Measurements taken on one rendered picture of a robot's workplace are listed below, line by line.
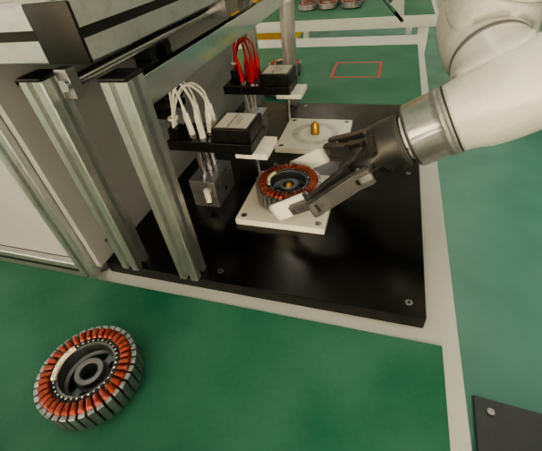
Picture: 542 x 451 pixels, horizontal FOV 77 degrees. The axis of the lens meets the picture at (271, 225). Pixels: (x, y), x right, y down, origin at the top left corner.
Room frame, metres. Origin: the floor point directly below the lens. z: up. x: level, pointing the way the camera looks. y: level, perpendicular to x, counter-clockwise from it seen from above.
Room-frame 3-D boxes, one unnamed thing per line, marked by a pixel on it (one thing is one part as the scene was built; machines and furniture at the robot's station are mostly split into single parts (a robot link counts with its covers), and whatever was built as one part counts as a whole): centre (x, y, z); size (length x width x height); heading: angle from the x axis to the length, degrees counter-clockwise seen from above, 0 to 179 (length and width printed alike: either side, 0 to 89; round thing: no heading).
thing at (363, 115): (0.61, -0.07, 0.76); 0.64 x 0.47 x 0.02; 159
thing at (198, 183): (0.54, 0.10, 0.80); 0.08 x 0.05 x 0.06; 159
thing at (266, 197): (0.49, -0.04, 0.80); 0.11 x 0.11 x 0.04
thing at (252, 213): (0.49, -0.04, 0.78); 0.15 x 0.15 x 0.01; 69
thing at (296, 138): (0.71, -0.13, 0.78); 0.15 x 0.15 x 0.01; 69
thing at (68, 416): (0.21, 0.23, 0.77); 0.11 x 0.11 x 0.04
